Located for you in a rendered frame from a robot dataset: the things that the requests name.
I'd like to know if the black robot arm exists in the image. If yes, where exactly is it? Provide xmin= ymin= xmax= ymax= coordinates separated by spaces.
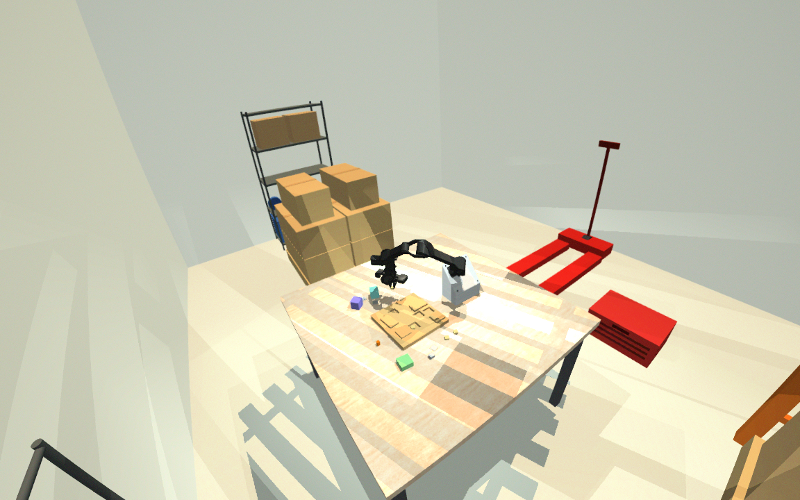
xmin=370 ymin=239 xmax=466 ymax=285

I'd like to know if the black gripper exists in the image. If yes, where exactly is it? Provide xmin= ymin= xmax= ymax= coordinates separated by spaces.
xmin=375 ymin=265 xmax=408 ymax=289

